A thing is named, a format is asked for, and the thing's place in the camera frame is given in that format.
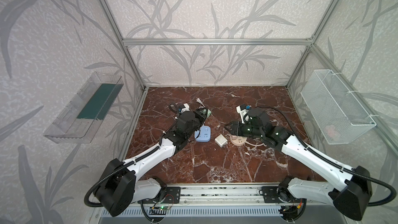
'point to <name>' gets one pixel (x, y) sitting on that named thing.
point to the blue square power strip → (204, 135)
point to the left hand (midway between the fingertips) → (211, 105)
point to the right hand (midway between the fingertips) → (226, 122)
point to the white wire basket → (339, 117)
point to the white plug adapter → (221, 140)
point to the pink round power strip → (238, 140)
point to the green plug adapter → (209, 112)
